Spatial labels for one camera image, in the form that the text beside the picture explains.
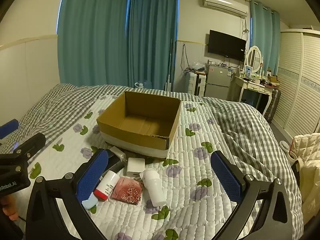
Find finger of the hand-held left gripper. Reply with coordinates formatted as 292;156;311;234
0;119;19;140
12;132;47;161

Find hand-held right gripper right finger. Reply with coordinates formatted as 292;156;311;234
210;150;293;240

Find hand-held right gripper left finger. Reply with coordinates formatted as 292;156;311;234
25;148;125;240

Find white tube with red cap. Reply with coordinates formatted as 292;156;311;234
93;170;120;202

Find light blue small item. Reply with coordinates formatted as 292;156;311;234
82;194;98;210

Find small white package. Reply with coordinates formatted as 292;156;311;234
109;145;128;162

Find pink floral card case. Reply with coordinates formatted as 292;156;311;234
111;176;143;205

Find white square adapter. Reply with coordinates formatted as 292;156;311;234
127;157;146;179

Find cardboard box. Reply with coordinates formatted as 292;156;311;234
97;91;182;158

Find small white box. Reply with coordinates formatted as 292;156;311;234
142;169;167;207

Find person's left hand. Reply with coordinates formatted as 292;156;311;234
0;195;19;222

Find white quilted floral mat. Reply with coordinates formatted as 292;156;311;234
26;94;253;240

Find cream quilted jacket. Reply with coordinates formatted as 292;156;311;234
290;132;320;220

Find dark checkered suitcase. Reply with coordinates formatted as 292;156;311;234
265;89;282;123

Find white dressing table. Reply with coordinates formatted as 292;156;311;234
234;74;275;115

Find grey small fridge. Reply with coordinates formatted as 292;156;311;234
205;64;235;103

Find white ribbed suitcase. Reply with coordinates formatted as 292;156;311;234
188;71;207;96

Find clear plastic bag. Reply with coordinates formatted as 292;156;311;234
189;62;207;73

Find white louvred wardrobe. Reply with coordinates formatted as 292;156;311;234
271;29;320;143

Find white oval vanity mirror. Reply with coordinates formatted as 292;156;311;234
246;45;263;74

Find wide teal curtain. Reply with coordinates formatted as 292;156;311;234
57;0;130;87

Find white mop stick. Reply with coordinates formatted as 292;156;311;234
165;39;174;92

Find teal curtain beside wardrobe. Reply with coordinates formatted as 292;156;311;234
250;0;282;77

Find narrow teal curtain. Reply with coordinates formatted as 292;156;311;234
127;0;179;90

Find white air conditioner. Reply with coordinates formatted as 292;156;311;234
199;0;250;18

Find dark hanging wall cables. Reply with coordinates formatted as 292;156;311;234
182;44;192;75

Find black wall television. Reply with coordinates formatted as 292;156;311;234
208;29;247;62

